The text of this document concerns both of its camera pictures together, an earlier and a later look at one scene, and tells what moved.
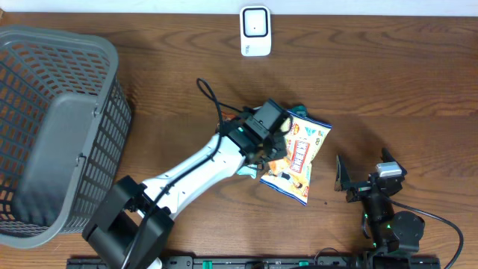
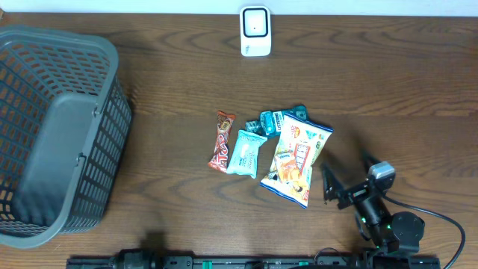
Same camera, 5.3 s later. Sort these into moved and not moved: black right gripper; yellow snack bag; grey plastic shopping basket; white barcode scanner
Moved: black right gripper
Not moved: grey plastic shopping basket; white barcode scanner; yellow snack bag
